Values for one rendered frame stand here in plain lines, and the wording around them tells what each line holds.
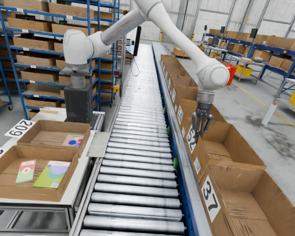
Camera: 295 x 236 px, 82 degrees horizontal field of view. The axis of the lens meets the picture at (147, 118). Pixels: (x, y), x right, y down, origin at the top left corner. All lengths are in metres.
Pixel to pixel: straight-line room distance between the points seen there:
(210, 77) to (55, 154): 1.00
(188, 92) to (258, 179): 1.18
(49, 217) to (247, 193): 1.59
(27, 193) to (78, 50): 0.91
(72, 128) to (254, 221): 1.28
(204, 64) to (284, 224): 0.74
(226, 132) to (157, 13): 0.87
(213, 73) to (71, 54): 0.97
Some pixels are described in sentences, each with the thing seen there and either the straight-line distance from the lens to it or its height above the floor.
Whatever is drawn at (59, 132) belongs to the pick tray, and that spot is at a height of 0.76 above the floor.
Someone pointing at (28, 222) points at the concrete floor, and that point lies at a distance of 1.98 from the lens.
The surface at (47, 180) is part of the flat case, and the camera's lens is 1.11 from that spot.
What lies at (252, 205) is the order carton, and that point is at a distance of 1.07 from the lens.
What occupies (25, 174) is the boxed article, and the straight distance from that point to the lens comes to 1.22.
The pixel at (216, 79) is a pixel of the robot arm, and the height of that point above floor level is 1.43.
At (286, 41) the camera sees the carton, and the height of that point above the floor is 1.61.
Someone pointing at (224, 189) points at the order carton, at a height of 0.89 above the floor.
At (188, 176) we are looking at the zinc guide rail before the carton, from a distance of 1.02.
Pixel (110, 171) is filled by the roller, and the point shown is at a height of 0.74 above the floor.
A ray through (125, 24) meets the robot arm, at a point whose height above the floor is 1.57.
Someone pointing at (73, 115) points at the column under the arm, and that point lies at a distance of 1.54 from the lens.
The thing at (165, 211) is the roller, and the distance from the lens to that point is 1.03.
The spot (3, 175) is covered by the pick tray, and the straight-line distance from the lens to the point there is 1.28.
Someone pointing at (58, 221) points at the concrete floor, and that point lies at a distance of 1.90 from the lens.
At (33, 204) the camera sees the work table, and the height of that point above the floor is 0.74.
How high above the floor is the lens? 1.60
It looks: 29 degrees down
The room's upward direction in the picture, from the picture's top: 8 degrees clockwise
